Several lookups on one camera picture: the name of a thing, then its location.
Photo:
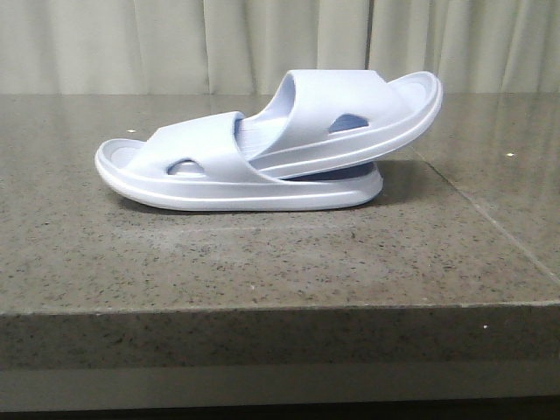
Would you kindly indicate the beige curtain panel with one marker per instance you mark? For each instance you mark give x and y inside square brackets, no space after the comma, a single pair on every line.
[175,47]
[472,46]

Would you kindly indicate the beige curtain right panel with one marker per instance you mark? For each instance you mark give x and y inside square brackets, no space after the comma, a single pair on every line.
[472,46]

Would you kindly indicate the beige curtain left panel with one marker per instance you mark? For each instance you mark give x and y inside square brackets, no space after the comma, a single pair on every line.
[175,47]

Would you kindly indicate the light blue slipper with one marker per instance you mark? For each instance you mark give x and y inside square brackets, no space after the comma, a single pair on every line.
[197,166]
[322,120]

